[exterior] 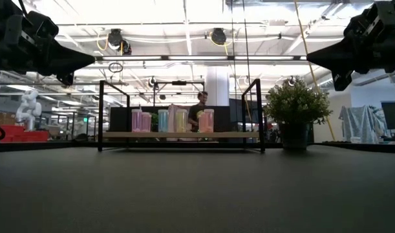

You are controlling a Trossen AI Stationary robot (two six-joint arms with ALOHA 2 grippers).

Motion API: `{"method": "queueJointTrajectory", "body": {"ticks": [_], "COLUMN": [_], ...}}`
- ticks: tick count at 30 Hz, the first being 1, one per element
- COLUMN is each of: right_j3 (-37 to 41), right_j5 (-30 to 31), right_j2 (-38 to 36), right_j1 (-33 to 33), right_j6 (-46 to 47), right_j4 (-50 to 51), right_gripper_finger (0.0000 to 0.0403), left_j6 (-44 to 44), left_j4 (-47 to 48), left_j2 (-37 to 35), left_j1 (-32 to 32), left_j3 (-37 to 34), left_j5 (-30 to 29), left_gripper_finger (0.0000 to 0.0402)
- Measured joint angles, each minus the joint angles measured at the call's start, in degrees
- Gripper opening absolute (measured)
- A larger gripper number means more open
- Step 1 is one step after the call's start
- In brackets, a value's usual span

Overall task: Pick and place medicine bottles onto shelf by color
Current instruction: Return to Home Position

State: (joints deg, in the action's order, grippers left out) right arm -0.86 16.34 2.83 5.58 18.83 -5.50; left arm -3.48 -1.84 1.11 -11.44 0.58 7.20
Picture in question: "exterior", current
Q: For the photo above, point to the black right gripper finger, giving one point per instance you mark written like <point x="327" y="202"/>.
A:
<point x="337" y="67"/>
<point x="339" y="50"/>

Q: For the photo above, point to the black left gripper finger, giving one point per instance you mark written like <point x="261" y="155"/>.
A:
<point x="66" y="68"/>
<point x="63" y="51"/>

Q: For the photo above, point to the teal pill bottle white cap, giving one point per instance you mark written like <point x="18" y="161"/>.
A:
<point x="163" y="121"/>

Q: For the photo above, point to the yellow pill bottle white cap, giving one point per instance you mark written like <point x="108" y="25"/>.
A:
<point x="181" y="121"/>

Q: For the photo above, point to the white humanoid robot figure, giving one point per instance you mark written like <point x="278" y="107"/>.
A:
<point x="29" y="103"/>

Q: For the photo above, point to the potted green plant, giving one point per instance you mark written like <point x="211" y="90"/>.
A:
<point x="297" y="103"/>

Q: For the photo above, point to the grey draped cloth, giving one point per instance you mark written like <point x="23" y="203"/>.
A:
<point x="362" y="119"/>

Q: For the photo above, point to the black computer monitor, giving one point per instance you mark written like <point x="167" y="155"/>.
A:
<point x="236" y="111"/>
<point x="394" y="115"/>

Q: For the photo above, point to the black partition panel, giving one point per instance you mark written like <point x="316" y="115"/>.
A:
<point x="221" y="119"/>
<point x="119" y="119"/>

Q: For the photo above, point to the red storage crates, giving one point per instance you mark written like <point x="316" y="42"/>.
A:
<point x="26" y="134"/>

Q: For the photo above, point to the small green plant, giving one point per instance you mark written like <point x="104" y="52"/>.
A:
<point x="154" y="121"/>

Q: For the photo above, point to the long ceiling light bar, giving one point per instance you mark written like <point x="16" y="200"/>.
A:
<point x="197" y="58"/>

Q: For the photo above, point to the person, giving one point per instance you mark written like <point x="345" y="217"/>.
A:
<point x="194" y="113"/>

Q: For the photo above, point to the black metal frame rig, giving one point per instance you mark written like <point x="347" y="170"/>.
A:
<point x="179" y="83"/>

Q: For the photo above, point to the wooden shelf black metal frame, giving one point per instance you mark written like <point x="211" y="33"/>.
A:
<point x="236" y="134"/>

